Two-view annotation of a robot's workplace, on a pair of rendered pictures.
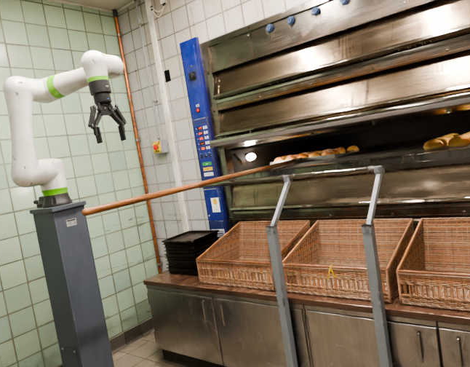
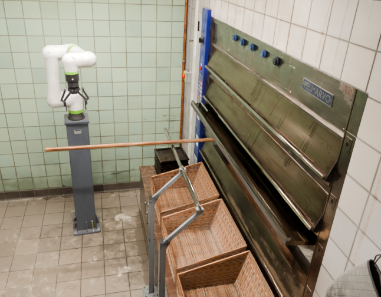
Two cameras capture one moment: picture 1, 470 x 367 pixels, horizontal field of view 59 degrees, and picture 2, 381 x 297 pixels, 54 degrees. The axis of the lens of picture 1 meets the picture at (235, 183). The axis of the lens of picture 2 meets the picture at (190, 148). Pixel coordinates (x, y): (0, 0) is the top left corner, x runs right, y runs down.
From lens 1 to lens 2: 2.05 m
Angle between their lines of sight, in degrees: 41
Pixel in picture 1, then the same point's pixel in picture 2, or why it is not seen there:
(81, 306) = (78, 175)
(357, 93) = (252, 135)
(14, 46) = not seen: outside the picture
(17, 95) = (46, 59)
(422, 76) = (276, 158)
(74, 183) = (125, 85)
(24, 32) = not seen: outside the picture
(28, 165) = (52, 98)
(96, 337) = (85, 192)
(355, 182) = (240, 193)
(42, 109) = (110, 33)
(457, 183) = (269, 248)
